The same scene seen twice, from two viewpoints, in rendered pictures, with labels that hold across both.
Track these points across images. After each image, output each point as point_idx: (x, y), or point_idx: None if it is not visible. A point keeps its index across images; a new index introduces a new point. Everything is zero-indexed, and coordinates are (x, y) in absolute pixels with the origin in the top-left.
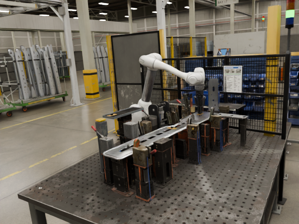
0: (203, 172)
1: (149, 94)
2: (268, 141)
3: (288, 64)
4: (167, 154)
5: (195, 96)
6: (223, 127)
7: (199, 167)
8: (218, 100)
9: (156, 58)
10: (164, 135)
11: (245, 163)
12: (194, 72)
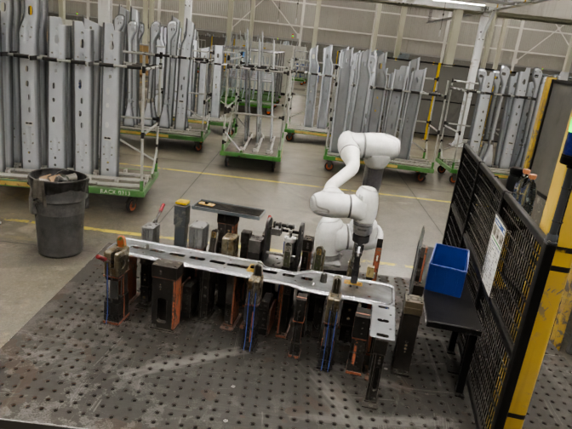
0: (214, 357)
1: None
2: None
3: (538, 274)
4: (165, 288)
5: None
6: (352, 331)
7: (230, 352)
8: (414, 279)
9: (368, 144)
10: (208, 265)
11: (277, 405)
12: (334, 191)
